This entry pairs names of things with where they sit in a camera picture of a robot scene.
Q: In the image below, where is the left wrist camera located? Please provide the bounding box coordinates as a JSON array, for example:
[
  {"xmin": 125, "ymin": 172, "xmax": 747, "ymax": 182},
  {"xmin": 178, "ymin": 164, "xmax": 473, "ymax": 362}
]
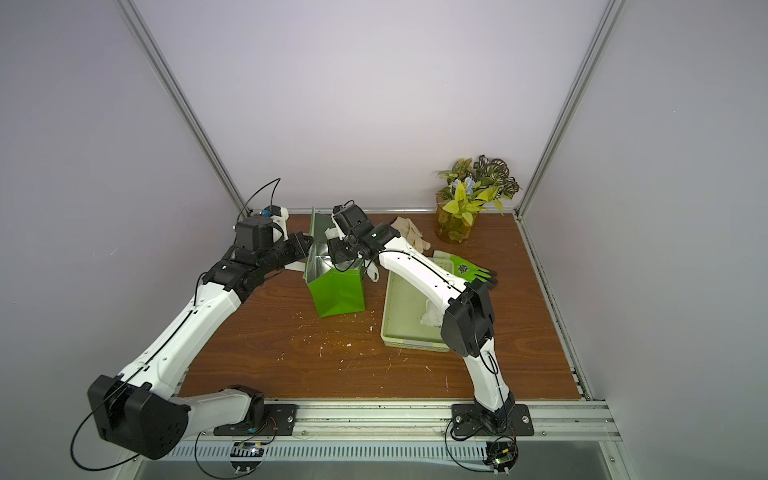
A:
[{"xmin": 234, "ymin": 205, "xmax": 289, "ymax": 251}]

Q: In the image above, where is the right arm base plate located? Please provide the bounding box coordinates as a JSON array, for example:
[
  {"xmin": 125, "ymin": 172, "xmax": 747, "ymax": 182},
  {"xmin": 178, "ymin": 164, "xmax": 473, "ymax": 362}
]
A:
[{"xmin": 448, "ymin": 403, "xmax": 535, "ymax": 439}]

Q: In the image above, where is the green black work glove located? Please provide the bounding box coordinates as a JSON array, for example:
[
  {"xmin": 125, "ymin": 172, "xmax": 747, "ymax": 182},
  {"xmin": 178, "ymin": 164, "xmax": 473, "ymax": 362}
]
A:
[{"xmin": 432, "ymin": 250, "xmax": 498, "ymax": 288}]

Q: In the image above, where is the potted artificial plant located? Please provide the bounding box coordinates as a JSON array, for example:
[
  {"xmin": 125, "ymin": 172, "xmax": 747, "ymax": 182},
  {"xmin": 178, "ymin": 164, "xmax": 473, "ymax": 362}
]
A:
[{"xmin": 435, "ymin": 155, "xmax": 520, "ymax": 244}]

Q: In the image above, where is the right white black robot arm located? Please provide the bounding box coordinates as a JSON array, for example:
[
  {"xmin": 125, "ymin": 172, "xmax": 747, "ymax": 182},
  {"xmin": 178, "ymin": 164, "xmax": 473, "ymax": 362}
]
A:
[{"xmin": 325, "ymin": 223, "xmax": 515, "ymax": 429}]

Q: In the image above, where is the controller board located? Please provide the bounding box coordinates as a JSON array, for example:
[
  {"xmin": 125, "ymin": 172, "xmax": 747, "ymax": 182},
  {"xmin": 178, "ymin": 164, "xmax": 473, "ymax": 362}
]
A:
[
  {"xmin": 483, "ymin": 436, "xmax": 519, "ymax": 475},
  {"xmin": 229, "ymin": 442, "xmax": 266, "ymax": 477}
]

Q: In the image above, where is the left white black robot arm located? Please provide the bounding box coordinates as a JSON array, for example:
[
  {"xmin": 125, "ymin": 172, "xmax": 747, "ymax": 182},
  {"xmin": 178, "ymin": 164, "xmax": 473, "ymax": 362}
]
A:
[{"xmin": 87, "ymin": 232, "xmax": 313, "ymax": 460}]

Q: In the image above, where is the green insulated delivery bag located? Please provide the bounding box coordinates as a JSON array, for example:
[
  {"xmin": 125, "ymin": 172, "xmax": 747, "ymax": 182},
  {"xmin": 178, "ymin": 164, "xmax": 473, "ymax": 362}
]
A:
[{"xmin": 303, "ymin": 209, "xmax": 366, "ymax": 318}]

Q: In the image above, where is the beige rubber glove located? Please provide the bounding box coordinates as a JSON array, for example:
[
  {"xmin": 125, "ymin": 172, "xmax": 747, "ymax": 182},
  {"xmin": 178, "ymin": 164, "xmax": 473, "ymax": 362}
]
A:
[{"xmin": 391, "ymin": 216, "xmax": 431, "ymax": 253}]

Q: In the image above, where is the aluminium front rail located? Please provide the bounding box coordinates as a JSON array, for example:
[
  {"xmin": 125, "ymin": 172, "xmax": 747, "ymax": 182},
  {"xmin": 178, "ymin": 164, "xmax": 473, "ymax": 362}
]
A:
[{"xmin": 137, "ymin": 399, "xmax": 622, "ymax": 444}]

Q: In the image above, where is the left controller board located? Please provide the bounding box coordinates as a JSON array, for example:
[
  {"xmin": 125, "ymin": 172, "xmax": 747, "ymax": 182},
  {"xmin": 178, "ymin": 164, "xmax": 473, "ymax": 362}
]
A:
[{"xmin": 229, "ymin": 442, "xmax": 266, "ymax": 477}]

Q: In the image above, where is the light green plastic basket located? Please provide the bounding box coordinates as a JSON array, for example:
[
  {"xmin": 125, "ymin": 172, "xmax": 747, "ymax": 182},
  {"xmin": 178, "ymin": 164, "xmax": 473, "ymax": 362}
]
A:
[{"xmin": 380, "ymin": 272, "xmax": 450, "ymax": 352}]

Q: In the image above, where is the right controller board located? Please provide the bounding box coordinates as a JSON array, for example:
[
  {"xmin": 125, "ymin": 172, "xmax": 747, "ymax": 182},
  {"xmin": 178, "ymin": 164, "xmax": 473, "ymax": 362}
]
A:
[{"xmin": 483, "ymin": 436, "xmax": 519, "ymax": 475}]

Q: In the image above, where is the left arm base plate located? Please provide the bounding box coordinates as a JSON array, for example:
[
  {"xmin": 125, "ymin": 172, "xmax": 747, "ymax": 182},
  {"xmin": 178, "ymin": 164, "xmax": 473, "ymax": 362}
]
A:
[{"xmin": 213, "ymin": 402, "xmax": 298, "ymax": 437}]

